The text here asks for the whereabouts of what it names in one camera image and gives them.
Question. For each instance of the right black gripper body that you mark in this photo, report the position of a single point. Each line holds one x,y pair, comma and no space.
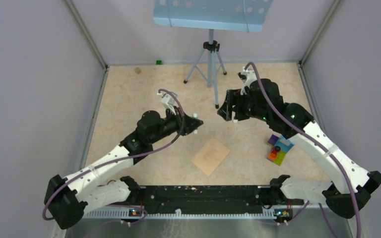
245,108

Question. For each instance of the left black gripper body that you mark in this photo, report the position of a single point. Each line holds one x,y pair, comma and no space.
174,123

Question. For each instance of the green white glue stick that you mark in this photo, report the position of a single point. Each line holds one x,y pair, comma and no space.
195,117

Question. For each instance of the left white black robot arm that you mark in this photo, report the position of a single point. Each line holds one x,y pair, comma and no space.
69,198

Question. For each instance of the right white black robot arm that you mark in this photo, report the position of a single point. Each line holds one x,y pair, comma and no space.
349,187

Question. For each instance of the colourful toy block stack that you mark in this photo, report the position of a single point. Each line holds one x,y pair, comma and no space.
280,146

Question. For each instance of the grey tripod stand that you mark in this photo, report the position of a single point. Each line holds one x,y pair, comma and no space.
214,65

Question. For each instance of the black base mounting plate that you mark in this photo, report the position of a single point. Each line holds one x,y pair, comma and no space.
203,200

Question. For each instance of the blue music stand tray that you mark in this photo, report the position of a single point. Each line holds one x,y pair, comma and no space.
229,15

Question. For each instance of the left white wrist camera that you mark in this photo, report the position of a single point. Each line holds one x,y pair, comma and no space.
168,100

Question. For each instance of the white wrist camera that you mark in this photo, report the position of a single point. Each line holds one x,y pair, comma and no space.
168,100
247,76

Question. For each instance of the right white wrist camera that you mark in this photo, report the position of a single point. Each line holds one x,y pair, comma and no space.
247,76

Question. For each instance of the grey slotted cable duct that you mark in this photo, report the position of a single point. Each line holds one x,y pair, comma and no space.
126,214

